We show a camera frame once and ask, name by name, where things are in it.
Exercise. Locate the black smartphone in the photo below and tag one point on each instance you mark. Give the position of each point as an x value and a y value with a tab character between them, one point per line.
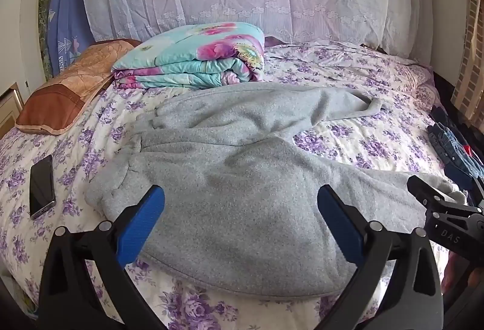
41	186

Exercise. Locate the purple pillow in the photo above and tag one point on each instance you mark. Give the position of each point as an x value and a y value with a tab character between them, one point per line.
425	84
278	41

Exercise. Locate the brown patterned pillow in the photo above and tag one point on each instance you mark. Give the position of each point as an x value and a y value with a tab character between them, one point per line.
68	87

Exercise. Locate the person's right hand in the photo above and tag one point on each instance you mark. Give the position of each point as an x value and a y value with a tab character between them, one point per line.
452	273

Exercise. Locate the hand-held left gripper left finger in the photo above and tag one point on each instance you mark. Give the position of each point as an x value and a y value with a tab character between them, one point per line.
141	224

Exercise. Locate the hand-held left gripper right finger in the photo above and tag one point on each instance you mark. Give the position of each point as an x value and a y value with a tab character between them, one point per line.
338	228

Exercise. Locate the folded teal floral quilt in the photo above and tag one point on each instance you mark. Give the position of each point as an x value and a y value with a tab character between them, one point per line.
181	50

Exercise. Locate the brick pattern curtain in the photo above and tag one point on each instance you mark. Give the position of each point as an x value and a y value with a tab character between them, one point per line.
470	69

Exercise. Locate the blue denim garment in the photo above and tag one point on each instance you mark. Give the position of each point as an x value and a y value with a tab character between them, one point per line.
457	152

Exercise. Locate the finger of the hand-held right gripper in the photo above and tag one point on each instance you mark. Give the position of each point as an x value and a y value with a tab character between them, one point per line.
419	188
478	197

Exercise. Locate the blue printed cloth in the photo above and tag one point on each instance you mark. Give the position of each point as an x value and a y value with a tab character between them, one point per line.
66	12

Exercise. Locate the dark navy garment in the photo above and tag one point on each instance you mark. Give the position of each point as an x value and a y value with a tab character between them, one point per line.
440	116

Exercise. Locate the purple floral bedspread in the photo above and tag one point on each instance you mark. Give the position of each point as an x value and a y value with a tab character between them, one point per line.
359	140

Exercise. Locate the grey fleece pants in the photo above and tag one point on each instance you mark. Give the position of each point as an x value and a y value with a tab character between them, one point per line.
242	182

